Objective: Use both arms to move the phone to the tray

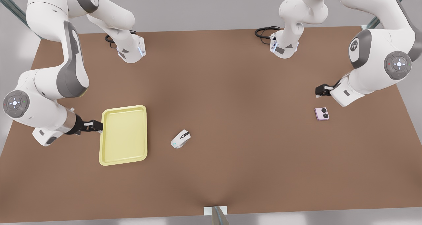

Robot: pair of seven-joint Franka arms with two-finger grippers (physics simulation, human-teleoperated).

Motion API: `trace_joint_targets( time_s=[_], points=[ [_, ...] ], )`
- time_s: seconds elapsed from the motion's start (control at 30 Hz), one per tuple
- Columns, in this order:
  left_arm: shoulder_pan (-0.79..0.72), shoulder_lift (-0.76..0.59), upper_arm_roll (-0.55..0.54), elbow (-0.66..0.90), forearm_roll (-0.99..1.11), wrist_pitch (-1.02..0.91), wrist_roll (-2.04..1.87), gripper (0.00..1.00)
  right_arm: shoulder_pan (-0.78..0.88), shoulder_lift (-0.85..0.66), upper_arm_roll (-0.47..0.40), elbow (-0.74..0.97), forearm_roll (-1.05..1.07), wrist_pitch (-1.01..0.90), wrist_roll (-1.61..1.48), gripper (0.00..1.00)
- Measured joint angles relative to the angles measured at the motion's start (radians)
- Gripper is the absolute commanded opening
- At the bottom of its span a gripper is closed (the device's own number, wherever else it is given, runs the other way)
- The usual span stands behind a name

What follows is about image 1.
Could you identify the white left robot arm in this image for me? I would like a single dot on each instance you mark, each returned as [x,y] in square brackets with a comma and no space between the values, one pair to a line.
[372,66]

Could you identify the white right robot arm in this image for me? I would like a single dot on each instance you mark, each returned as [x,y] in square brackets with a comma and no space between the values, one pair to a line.
[46,83]

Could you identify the white post foot plate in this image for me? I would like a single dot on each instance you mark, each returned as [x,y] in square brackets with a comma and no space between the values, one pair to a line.
[364,27]
[207,210]

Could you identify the pink flip phone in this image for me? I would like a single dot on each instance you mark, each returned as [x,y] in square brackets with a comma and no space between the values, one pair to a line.
[321,113]

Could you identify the white computer mouse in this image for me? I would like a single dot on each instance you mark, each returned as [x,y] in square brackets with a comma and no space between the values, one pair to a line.
[180,139]

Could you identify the yellow rectangular tray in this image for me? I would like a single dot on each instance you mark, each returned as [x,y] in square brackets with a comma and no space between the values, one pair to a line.
[123,135]

